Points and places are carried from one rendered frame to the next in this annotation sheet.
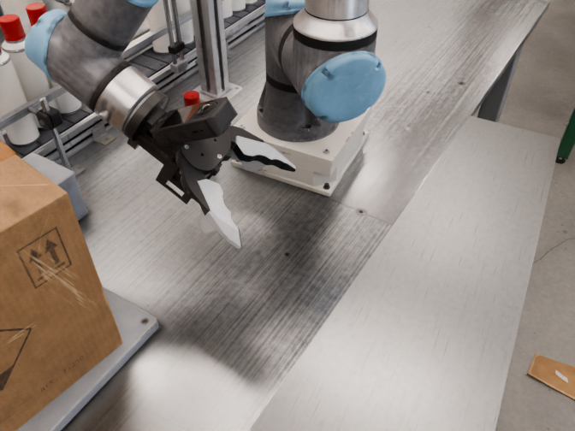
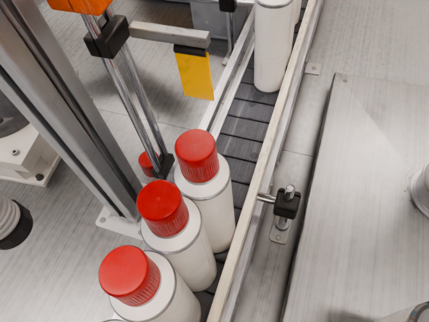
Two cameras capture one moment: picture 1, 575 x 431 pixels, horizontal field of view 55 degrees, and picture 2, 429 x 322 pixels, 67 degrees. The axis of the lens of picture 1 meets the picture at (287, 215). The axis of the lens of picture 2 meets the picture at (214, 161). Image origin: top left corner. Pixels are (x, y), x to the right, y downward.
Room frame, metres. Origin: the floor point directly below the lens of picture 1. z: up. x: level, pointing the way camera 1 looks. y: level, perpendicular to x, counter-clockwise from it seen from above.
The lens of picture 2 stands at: (1.31, 0.28, 1.29)
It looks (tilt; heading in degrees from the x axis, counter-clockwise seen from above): 57 degrees down; 175
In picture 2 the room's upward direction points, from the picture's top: 10 degrees counter-clockwise
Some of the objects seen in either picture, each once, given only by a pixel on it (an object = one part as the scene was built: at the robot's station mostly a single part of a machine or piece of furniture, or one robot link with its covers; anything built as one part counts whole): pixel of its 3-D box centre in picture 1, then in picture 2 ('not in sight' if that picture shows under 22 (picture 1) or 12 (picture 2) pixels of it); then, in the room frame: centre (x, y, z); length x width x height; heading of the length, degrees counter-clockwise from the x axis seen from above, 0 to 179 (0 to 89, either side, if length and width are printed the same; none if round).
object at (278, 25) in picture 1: (302, 32); not in sight; (0.85, -0.02, 1.07); 0.13 x 0.12 x 0.14; 19
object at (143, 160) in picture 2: (192, 100); (150, 163); (1.00, 0.20, 0.85); 0.03 x 0.03 x 0.03
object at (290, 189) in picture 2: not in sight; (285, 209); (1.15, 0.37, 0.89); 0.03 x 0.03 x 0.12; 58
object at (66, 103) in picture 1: (53, 60); (272, 32); (0.92, 0.43, 0.98); 0.05 x 0.05 x 0.20
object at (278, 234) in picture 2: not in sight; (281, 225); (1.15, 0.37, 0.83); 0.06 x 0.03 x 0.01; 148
